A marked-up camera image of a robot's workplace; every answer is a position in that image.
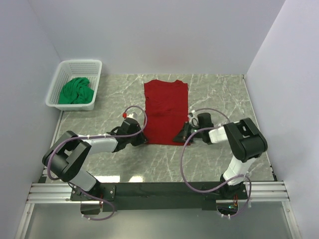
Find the white plastic laundry basket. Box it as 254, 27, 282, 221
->
45, 59, 102, 111

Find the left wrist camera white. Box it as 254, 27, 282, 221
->
123, 112, 138, 120

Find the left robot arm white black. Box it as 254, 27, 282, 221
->
42, 117, 148, 200

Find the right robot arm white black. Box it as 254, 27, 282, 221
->
178, 113, 268, 199

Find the red t-shirt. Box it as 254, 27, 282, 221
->
144, 80, 188, 146

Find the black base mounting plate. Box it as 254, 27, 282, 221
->
70, 181, 249, 214

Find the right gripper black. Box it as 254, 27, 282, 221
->
172, 121, 204, 143

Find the green t-shirt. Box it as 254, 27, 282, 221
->
58, 77, 94, 105

